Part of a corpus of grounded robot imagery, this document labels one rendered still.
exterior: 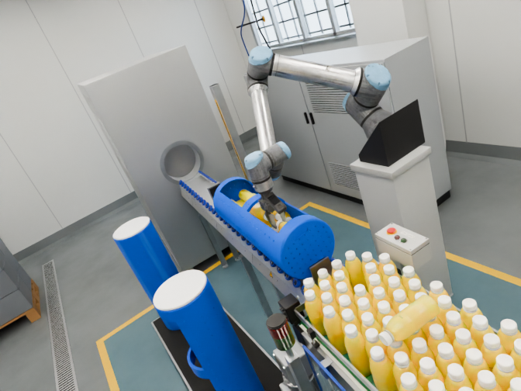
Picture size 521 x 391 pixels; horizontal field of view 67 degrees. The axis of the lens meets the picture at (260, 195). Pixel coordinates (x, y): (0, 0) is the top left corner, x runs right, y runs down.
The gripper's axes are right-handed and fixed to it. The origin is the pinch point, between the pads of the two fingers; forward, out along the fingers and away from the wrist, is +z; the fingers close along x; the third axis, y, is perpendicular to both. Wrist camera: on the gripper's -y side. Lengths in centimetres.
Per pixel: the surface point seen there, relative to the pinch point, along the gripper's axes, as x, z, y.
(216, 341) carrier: 52, 40, 2
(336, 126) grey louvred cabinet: -138, 29, 147
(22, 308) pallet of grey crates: 203, 98, 280
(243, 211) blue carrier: 8.3, -4.2, 23.4
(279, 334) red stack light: 36, -8, -67
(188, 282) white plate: 49, 12, 17
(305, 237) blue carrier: -1.5, -0.8, -20.5
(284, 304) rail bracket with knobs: 21.6, 14.9, -30.8
